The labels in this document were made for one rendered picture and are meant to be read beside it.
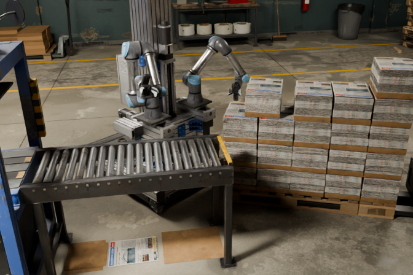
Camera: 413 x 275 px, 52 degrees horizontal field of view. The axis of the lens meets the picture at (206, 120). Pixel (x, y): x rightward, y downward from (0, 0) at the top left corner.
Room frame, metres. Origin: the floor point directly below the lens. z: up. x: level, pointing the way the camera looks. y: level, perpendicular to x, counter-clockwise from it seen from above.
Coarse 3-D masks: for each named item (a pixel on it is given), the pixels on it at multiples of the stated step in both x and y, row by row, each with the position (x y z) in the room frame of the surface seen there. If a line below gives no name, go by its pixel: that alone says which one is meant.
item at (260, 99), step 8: (248, 88) 3.29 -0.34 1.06; (256, 88) 3.29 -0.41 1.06; (264, 88) 3.29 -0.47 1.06; (272, 88) 3.29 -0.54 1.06; (280, 88) 3.29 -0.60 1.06; (248, 96) 3.24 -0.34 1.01; (256, 96) 3.23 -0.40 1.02; (264, 96) 3.22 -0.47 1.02; (272, 96) 3.20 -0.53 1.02; (280, 96) 3.19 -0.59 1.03; (248, 104) 3.25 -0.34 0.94; (256, 104) 3.24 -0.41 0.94; (264, 104) 3.22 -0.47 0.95; (272, 104) 3.21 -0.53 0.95; (264, 112) 3.22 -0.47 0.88; (272, 112) 3.21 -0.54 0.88
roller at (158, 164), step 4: (156, 144) 2.83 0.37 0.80; (156, 148) 2.77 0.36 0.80; (156, 152) 2.70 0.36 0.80; (160, 152) 2.72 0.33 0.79; (156, 156) 2.65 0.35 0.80; (160, 156) 2.66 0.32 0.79; (156, 160) 2.59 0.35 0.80; (160, 160) 2.59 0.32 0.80; (156, 164) 2.54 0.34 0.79; (160, 164) 2.53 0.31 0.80; (156, 168) 2.49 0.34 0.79; (160, 168) 2.47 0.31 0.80
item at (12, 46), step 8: (0, 48) 2.76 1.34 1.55; (8, 48) 2.74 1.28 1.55; (16, 48) 2.79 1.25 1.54; (0, 56) 2.53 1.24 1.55; (8, 56) 2.59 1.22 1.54; (16, 56) 2.75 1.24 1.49; (0, 64) 2.41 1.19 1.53; (8, 64) 2.56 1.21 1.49; (0, 72) 2.38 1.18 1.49; (0, 80) 2.36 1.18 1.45
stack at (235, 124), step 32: (224, 128) 3.27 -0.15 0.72; (256, 128) 3.21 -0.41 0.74; (288, 128) 3.16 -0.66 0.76; (320, 128) 3.11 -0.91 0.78; (352, 128) 3.06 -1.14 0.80; (224, 160) 3.27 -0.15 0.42; (256, 160) 3.24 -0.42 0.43; (288, 160) 3.16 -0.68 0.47; (320, 160) 3.09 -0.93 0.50; (352, 160) 3.05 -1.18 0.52; (256, 192) 3.23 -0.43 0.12; (320, 192) 3.10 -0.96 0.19; (352, 192) 3.04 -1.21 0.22
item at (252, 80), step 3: (252, 78) 3.57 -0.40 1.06; (255, 78) 3.57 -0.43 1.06; (258, 78) 3.56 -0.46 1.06; (261, 78) 3.56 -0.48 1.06; (264, 78) 3.56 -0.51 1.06; (267, 78) 3.57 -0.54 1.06; (270, 78) 3.57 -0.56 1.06; (249, 81) 3.49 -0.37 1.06; (252, 81) 3.49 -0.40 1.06; (255, 81) 3.49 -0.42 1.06; (258, 81) 3.49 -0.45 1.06; (261, 81) 3.49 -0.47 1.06; (264, 81) 3.48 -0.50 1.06; (267, 81) 3.48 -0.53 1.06; (270, 81) 3.48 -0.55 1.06; (273, 81) 3.48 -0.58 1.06; (276, 81) 3.48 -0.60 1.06; (279, 81) 3.48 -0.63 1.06; (282, 81) 3.48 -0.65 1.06; (282, 84) 3.41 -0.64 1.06; (282, 87) 3.45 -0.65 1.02
